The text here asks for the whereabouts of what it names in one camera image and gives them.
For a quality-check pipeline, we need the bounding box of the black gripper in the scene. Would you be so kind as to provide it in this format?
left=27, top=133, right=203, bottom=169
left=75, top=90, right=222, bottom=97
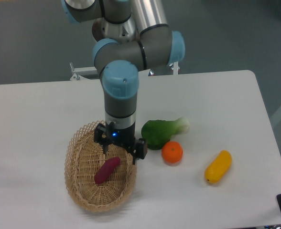
left=94, top=122, right=147, bottom=165

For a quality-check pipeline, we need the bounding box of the purple sweet potato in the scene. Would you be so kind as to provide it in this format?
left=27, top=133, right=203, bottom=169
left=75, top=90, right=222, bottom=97
left=94, top=156, right=121, bottom=184

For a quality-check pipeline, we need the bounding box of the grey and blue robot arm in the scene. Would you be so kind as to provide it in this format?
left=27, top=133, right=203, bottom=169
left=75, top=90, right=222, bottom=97
left=62, top=0, right=185, bottom=160

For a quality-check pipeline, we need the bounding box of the oval woven wicker basket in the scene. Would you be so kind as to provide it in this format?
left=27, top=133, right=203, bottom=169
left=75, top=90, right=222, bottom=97
left=65, top=121, right=137, bottom=212

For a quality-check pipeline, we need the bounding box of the green bok choy toy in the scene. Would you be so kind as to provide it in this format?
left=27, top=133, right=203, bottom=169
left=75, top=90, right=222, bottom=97
left=141, top=117, right=190, bottom=150

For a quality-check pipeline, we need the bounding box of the orange tangerine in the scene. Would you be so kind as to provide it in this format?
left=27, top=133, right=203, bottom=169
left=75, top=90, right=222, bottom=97
left=162, top=141, right=184, bottom=164

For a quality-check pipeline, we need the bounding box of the yellow mango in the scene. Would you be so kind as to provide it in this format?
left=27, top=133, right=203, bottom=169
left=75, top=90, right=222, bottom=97
left=204, top=150, right=232, bottom=184

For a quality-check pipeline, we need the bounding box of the white metal base frame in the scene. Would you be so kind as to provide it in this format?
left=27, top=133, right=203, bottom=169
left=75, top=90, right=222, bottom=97
left=69, top=62, right=181, bottom=81

